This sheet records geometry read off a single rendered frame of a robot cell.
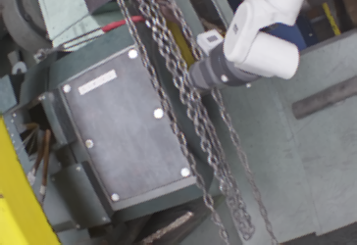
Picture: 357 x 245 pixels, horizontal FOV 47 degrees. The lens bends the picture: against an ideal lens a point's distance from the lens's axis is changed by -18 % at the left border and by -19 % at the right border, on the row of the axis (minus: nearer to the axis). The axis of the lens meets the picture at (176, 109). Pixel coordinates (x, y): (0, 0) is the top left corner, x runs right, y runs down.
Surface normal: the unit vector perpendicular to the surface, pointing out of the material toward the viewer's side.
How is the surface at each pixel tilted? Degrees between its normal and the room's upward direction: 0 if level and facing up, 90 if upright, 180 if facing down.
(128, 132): 90
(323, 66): 90
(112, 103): 90
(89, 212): 90
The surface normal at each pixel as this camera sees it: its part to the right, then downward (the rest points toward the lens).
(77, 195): -0.15, 0.11
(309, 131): -0.44, 0.23
